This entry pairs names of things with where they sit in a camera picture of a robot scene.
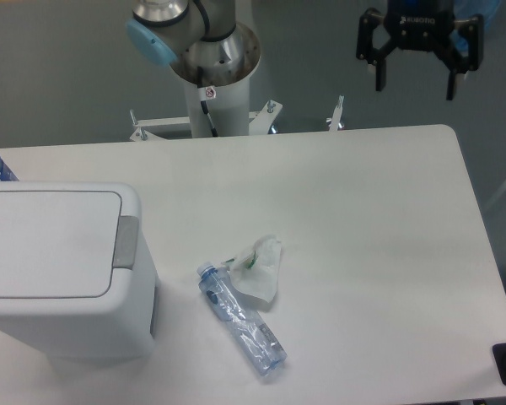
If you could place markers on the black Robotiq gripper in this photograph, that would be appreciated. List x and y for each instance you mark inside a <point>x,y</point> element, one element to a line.
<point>418,26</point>

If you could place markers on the white trash can body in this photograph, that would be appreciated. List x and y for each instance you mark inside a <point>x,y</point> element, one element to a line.
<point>118,324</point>

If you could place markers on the white trash can lid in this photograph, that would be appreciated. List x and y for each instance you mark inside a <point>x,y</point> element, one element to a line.
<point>59,244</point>

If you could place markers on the crumpled white plastic bag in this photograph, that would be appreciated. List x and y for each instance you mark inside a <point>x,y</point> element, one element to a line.
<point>255,270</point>

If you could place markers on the empty clear plastic bottle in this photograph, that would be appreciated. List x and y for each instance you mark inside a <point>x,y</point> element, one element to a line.
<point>245,325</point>

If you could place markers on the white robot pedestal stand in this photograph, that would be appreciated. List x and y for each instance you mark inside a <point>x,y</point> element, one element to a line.
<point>216,80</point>

